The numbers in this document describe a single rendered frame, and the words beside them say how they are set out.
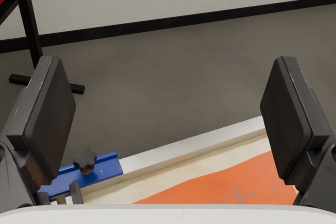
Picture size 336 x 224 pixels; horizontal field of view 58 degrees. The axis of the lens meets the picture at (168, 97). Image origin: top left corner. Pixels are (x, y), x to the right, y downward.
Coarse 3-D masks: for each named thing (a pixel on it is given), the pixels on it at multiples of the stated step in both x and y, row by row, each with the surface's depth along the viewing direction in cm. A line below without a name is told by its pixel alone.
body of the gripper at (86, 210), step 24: (0, 216) 7; (24, 216) 7; (48, 216) 7; (72, 216) 7; (96, 216) 7; (120, 216) 7; (144, 216) 7; (168, 216) 7; (192, 216) 7; (216, 216) 7; (240, 216) 7; (264, 216) 7; (288, 216) 7; (312, 216) 7
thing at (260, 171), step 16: (256, 160) 75; (272, 160) 76; (208, 176) 70; (224, 176) 71; (240, 176) 71; (256, 176) 72; (272, 176) 72; (160, 192) 66; (176, 192) 66; (192, 192) 67; (208, 192) 67; (224, 192) 68; (272, 192) 70; (288, 192) 70
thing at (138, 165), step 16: (224, 128) 76; (240, 128) 77; (256, 128) 77; (176, 144) 71; (192, 144) 71; (208, 144) 72; (224, 144) 75; (128, 160) 66; (144, 160) 67; (160, 160) 67; (176, 160) 70; (128, 176) 65; (80, 192) 62
